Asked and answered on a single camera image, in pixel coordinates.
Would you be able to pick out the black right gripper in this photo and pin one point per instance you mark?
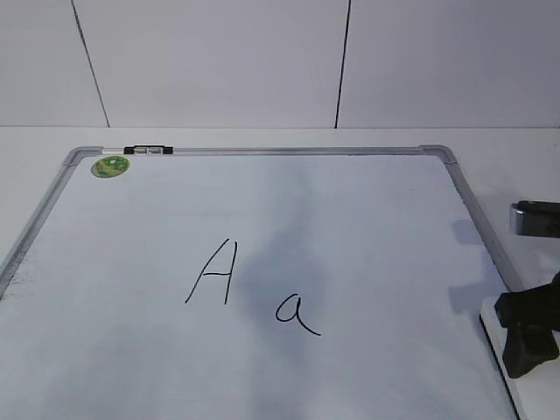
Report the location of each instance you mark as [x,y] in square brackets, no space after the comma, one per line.
[529,316]

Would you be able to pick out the white whiteboard eraser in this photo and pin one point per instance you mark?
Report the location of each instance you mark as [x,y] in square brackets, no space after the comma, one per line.
[496,334]

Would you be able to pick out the round green magnet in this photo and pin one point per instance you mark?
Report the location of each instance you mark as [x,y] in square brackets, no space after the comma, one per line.
[110,167]

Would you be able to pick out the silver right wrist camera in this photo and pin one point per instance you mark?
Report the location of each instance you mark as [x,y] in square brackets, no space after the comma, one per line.
[535,218]

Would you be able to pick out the whiteboard with aluminium frame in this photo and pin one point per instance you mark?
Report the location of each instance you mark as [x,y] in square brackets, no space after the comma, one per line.
[316,283]

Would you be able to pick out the black hanging clip on frame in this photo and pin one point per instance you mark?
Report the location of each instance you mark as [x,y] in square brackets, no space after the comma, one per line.
[148,150]

